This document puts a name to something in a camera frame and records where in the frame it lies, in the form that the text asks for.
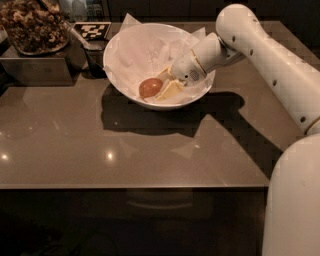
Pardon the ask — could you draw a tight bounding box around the dark metal box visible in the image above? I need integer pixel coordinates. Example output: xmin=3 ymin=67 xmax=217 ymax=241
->
xmin=0 ymin=41 xmax=86 ymax=87

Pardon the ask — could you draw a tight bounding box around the glass bowl of snacks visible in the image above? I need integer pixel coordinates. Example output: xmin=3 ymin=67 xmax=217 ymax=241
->
xmin=0 ymin=0 xmax=69 ymax=56

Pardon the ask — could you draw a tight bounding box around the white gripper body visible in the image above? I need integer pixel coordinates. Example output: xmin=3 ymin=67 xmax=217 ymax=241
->
xmin=171 ymin=50 xmax=207 ymax=86

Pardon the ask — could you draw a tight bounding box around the dark scoop cup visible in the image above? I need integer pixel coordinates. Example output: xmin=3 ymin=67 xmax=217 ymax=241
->
xmin=65 ymin=22 xmax=107 ymax=78

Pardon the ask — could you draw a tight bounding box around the white paper liner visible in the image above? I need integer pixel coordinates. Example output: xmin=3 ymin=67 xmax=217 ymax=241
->
xmin=103 ymin=13 xmax=214 ymax=106

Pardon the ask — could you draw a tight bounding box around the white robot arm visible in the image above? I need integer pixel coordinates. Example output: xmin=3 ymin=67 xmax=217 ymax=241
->
xmin=159 ymin=4 xmax=320 ymax=256

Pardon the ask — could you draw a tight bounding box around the red apple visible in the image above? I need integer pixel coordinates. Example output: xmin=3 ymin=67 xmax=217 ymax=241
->
xmin=139 ymin=78 xmax=163 ymax=99

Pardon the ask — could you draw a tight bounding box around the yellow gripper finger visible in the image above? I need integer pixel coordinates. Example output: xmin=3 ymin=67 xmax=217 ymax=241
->
xmin=157 ymin=65 xmax=175 ymax=82
xmin=156 ymin=79 xmax=184 ymax=101

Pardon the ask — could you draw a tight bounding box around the black white marker card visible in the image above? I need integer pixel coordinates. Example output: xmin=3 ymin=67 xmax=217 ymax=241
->
xmin=73 ymin=22 xmax=111 ymax=40

